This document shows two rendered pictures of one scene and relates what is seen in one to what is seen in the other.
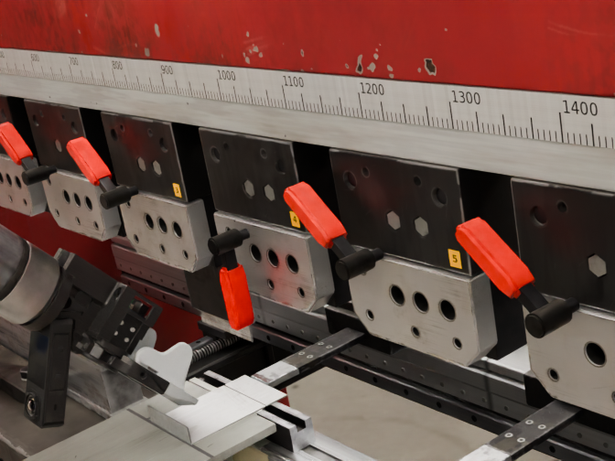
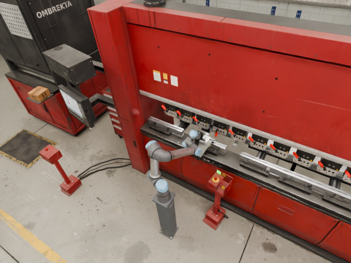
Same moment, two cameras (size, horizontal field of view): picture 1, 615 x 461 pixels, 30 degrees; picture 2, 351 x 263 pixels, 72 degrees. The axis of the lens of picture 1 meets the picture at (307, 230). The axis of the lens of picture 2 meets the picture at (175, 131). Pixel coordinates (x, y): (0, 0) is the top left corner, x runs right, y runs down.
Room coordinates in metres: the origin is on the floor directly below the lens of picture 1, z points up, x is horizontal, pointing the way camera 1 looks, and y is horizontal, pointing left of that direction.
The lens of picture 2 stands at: (-0.50, 1.07, 2.96)
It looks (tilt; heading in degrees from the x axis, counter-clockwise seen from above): 44 degrees down; 340
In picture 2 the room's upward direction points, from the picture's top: 4 degrees counter-clockwise
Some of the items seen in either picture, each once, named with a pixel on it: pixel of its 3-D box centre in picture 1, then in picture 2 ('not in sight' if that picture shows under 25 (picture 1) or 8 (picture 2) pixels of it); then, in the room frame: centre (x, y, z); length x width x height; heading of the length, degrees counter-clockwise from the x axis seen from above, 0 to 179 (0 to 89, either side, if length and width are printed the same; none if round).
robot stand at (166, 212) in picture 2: not in sight; (166, 215); (0.81, 0.78, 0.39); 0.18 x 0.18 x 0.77; 36
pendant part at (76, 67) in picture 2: not in sight; (80, 91); (1.93, 1.25, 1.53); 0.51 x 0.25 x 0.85; 25
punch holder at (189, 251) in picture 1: (180, 179); (203, 119); (1.20, 0.13, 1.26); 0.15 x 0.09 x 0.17; 35
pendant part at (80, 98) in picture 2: not in sight; (79, 105); (1.85, 1.30, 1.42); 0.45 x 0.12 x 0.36; 25
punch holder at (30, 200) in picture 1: (26, 144); (172, 108); (1.53, 0.35, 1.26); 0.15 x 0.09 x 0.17; 35
